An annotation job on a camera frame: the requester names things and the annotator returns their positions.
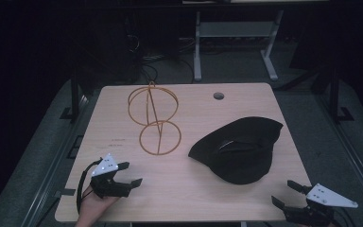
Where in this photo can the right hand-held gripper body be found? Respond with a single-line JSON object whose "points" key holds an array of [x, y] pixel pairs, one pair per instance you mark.
{"points": [[323, 198]]}

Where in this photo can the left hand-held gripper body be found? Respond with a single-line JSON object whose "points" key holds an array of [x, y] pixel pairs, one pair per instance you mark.
{"points": [[107, 186]]}

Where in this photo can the person's left hand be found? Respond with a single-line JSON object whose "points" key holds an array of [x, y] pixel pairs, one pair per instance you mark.
{"points": [[93, 206]]}

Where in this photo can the black wide-brim hat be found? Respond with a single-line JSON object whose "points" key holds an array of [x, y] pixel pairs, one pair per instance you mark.
{"points": [[242, 157]]}

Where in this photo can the grey round table grommet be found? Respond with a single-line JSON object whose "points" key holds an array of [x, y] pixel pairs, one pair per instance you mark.
{"points": [[218, 96]]}

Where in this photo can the metal frame rail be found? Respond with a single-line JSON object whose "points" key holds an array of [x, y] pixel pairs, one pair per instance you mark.
{"points": [[48, 170], [349, 157]]}

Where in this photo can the black metal stand post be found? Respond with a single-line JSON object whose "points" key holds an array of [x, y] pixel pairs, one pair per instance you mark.
{"points": [[74, 94], [335, 94]]}

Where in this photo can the white metal desk frame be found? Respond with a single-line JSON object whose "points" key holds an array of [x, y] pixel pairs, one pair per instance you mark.
{"points": [[236, 30]]}

